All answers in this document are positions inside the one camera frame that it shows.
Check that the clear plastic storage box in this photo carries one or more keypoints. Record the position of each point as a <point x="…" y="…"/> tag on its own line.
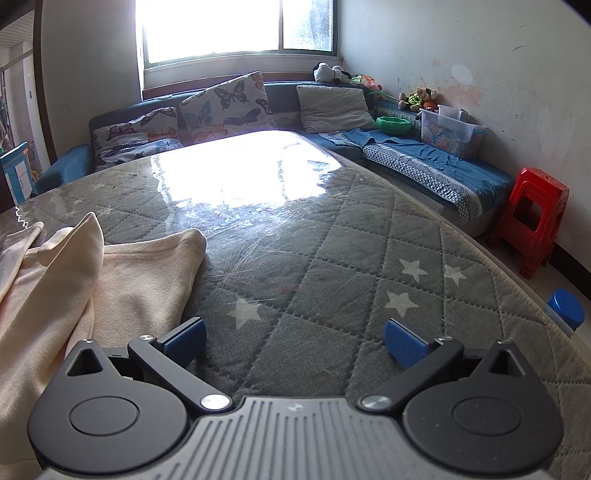
<point x="445" y="134"/>

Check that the brown and green plush toys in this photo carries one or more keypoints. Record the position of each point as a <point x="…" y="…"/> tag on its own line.
<point x="418" y="98"/>

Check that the red plastic stool stack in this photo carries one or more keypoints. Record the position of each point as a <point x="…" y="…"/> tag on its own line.
<point x="538" y="203"/>

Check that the colourful plush toy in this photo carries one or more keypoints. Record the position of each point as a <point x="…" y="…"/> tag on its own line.
<point x="367" y="83"/>

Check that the grey cushion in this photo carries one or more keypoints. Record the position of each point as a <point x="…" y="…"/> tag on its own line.
<point x="332" y="108"/>

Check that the blue and white cabinet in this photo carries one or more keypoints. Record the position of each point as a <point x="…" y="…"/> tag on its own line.
<point x="16" y="170"/>

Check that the small butterfly print pillow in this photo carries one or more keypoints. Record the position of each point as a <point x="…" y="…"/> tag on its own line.
<point x="138" y="136"/>

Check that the blue bottle cap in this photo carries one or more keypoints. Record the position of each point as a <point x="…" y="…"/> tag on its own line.
<point x="565" y="307"/>

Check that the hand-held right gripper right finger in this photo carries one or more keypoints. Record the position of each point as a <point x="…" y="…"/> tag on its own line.
<point x="404" y="341"/>

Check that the blue sofa blanket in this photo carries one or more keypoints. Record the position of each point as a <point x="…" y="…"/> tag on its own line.
<point x="443" y="161"/>

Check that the black and white plush toy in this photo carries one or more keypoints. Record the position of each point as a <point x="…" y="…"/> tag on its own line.
<point x="328" y="73"/>

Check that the blue sofa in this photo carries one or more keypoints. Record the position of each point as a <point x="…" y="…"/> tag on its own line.
<point x="284" y="96"/>

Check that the window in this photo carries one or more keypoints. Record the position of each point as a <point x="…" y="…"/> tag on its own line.
<point x="231" y="27"/>

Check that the green bowl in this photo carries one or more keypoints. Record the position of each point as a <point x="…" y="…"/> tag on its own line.
<point x="393" y="125"/>

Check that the cream shirt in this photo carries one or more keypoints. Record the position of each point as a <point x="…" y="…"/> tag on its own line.
<point x="55" y="300"/>

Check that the large butterfly print pillow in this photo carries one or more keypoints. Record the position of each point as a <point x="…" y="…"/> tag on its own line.
<point x="226" y="106"/>

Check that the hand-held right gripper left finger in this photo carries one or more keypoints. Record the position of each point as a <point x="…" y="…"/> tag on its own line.
<point x="189" y="334"/>

